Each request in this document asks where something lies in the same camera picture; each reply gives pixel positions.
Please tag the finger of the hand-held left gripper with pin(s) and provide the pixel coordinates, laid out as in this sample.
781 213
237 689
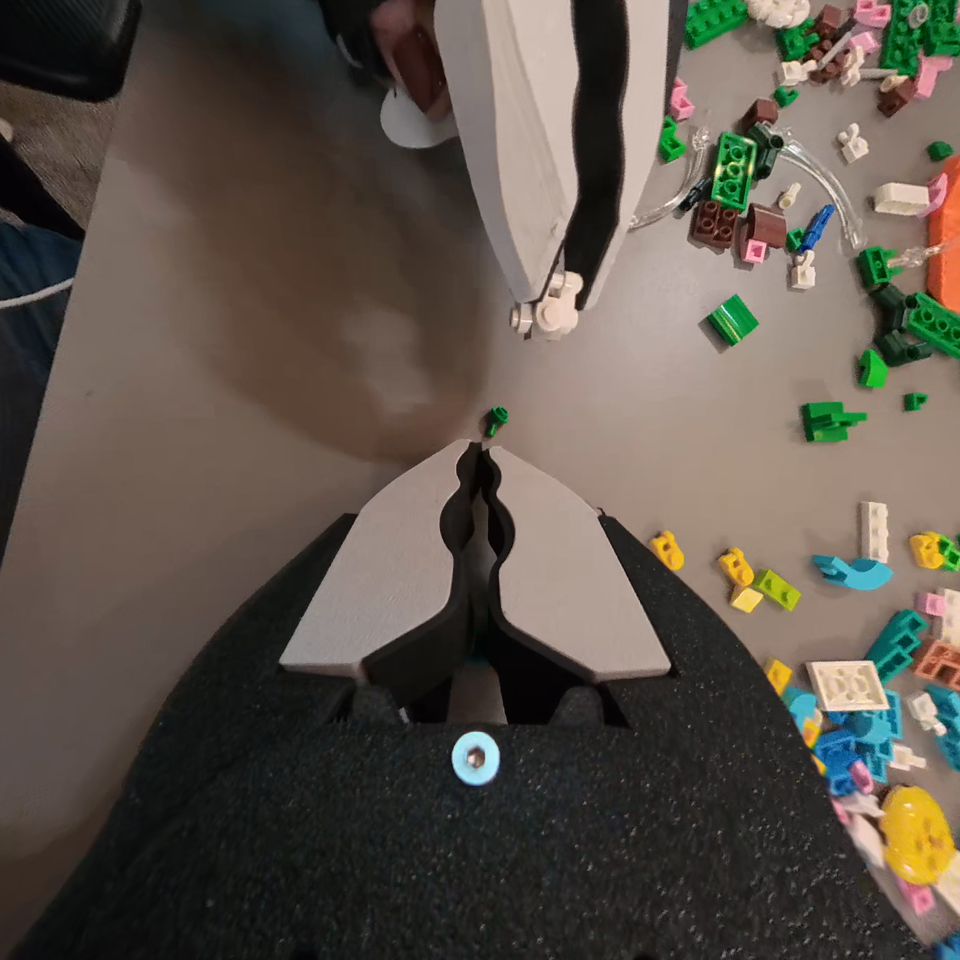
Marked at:
645 90
517 135

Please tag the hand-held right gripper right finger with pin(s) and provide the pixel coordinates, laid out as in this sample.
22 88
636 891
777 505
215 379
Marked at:
570 577

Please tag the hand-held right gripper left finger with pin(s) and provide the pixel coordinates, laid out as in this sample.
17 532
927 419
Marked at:
382 577

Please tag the white flower lego piece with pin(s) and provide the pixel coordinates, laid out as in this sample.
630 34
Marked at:
555 304

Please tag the small green lego stem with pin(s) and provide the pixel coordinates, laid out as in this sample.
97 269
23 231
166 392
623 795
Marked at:
495 421

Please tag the pink lego brick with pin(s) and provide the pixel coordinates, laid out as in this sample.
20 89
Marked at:
681 100

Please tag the green lego corner piece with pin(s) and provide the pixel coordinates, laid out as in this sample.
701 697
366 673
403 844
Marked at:
670 142

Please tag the yellow lego clip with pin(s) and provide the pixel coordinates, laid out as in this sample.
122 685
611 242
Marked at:
666 550
925 551
736 566

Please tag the black lego bar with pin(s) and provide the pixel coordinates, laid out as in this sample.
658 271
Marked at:
696 195

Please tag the brown lego plate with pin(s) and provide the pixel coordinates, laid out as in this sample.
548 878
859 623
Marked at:
715 223

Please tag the pale yellow lego tile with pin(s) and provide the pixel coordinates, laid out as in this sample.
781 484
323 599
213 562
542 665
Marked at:
746 599

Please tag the brown rounded lego brick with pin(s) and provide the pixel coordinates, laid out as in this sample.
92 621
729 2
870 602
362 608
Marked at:
765 223

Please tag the small white lego stud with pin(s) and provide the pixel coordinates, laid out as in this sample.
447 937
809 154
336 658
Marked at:
789 197

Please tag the pink lego tile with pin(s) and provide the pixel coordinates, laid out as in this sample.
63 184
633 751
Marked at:
754 251

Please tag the lime green lego plate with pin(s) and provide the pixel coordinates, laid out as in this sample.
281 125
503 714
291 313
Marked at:
778 589

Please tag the white lego clip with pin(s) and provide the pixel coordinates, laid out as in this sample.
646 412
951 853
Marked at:
853 144
802 271

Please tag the blue lego bar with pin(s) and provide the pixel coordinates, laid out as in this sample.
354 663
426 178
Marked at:
816 229

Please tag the transparent lego tube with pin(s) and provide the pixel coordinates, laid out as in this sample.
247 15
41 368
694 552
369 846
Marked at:
838 201

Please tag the green curved lego slope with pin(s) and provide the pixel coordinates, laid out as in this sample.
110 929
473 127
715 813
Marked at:
733 321

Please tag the pile of green brown lego pieces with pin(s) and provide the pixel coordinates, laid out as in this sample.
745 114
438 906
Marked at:
900 37

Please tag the white lego brick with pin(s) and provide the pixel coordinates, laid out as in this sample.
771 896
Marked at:
900 199

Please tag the blue curved lego piece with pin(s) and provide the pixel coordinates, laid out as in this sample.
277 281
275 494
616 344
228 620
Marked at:
855 574

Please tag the green lego connector piece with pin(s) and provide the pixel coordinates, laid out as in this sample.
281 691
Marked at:
874 268

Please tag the white lego plate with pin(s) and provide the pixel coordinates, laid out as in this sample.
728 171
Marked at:
874 531

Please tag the pink curved lego piece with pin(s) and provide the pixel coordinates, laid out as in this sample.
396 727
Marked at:
937 193

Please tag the orange lego plate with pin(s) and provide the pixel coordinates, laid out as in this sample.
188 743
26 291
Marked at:
946 240

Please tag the pile of colourful lego bricks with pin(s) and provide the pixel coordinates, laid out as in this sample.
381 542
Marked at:
870 735

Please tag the dark green lego branch piece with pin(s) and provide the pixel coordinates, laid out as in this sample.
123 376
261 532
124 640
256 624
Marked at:
896 330

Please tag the green lego wedge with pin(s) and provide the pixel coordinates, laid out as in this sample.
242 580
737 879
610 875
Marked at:
872 371

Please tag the green lego brick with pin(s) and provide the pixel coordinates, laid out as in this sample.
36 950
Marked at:
936 324

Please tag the green lego clip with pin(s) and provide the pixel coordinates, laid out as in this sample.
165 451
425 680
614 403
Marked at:
950 555

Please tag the tiny green lego piece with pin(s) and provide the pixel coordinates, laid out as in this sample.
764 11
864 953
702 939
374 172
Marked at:
915 401

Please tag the person's left hand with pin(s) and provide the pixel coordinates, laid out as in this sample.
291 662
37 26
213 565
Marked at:
416 60

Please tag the black office chair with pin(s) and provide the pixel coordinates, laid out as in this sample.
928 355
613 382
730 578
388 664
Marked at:
60 45

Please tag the person's leg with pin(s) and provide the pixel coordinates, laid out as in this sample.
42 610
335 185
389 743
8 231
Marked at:
30 255

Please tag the green lego bracket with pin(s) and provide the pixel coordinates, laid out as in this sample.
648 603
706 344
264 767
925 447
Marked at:
825 421

